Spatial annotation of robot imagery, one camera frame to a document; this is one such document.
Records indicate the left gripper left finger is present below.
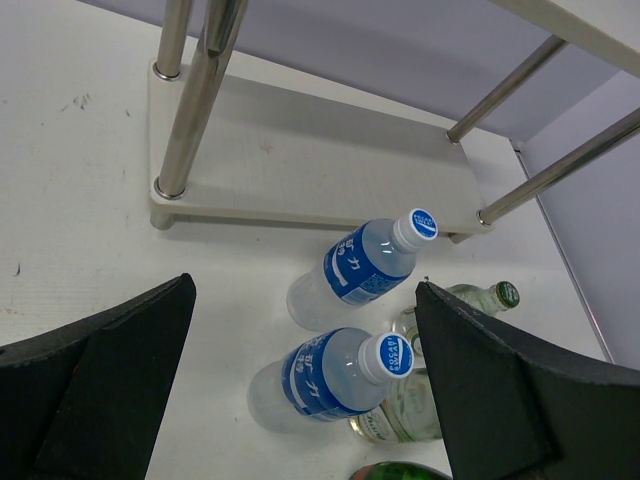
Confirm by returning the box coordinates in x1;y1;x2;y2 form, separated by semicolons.
1;273;196;479

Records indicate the water bottle blue label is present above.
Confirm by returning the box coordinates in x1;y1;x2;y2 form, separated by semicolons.
286;208;439;332
247;327;414;433

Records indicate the water bottle blue label rear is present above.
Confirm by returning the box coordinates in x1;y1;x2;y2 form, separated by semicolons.
286;208;439;332

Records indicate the water bottle blue label front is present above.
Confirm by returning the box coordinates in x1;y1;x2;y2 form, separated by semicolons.
247;327;414;433

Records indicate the white two-tier shelf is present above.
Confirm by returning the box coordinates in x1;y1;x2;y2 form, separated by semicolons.
148;1;639;242

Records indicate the clear glass bottle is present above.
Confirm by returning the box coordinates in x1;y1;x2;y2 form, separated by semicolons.
349;306;442;444
446;281;521;317

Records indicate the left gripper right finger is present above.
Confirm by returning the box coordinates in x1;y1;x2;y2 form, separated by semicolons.
415;281;639;479

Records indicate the green glass bottle front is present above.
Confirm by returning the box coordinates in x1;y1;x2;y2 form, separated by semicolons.
349;461;451;480

